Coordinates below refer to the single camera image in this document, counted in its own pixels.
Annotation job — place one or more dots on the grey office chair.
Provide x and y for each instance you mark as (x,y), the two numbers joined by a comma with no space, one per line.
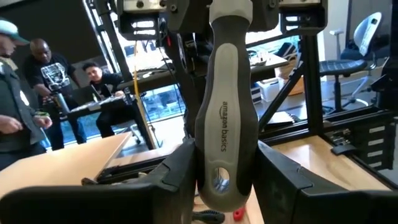
(351,62)

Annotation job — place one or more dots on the black office desk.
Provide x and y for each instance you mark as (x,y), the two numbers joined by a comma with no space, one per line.
(102,104)

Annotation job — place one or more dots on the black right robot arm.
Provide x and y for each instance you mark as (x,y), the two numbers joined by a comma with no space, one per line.
(186,77)

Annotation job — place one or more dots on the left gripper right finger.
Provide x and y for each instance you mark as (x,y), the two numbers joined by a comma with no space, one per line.
(280,193)

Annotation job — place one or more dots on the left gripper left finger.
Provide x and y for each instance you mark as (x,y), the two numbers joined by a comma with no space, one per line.
(174,193)

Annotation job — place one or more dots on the tan wooden desk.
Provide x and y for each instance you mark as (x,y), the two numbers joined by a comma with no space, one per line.
(62,161)

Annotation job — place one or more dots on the black aluminium table frame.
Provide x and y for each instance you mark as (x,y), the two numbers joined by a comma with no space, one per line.
(312,93)

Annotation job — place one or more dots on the black workbench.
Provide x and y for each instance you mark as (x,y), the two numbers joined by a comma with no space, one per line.
(273,63)

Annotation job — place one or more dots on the white storage box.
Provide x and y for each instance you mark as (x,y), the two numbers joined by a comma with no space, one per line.
(269,90)

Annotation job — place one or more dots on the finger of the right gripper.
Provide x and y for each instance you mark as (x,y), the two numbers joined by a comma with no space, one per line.
(264,18)
(189,18)

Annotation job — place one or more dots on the large grey black screwdriver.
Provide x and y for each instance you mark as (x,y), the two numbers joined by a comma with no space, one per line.
(227,124)

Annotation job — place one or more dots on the person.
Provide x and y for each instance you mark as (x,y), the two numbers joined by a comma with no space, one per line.
(49,74)
(105,84)
(12,109)

